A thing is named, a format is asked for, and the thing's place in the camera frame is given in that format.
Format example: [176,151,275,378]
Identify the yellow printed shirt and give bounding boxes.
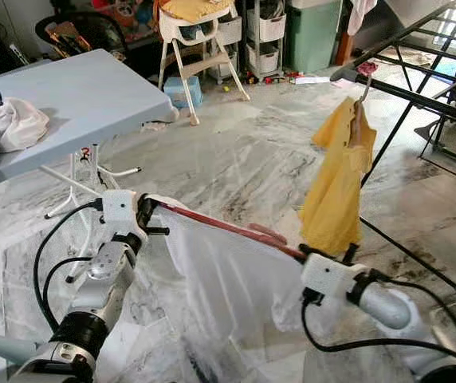
[297,96,376,255]

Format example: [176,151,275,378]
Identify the reddish brown plastic hanger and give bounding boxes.
[152,199,309,260]
[348,62,376,148]

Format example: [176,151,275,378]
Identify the white shirt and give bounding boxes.
[148,195,313,360]

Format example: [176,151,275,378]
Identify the white metal table legs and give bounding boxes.
[41,144,143,220]

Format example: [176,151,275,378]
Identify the grey folding table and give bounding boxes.
[0,49,177,183]

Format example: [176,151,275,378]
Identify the light blue box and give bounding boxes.
[164,76,203,109]

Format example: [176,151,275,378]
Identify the cream garment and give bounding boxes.
[0,97,49,152]

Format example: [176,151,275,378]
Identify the white baby high chair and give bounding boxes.
[156,0,251,127]

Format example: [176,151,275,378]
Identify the white paper sheet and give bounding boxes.
[292,75,332,85]

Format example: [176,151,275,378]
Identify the black metal drying rack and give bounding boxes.
[330,0,456,300]

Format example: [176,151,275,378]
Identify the black round chair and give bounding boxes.
[35,12,127,61]

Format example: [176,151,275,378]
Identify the white drawer cart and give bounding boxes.
[244,0,289,79]

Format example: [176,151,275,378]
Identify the colourful cartoon play mat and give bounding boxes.
[92,0,161,37]

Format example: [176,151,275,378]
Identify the yellow quilted cushion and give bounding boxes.
[164,0,233,23]

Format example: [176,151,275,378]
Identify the green storage bin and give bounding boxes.
[285,0,340,74]

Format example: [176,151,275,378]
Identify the pink hanging towel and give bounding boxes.
[348,0,379,34]

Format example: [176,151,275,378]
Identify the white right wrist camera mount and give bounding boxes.
[300,254,364,308]

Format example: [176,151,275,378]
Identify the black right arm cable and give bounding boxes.
[300,271,456,372]

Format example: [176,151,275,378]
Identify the brown wooden post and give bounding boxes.
[334,32,355,66]

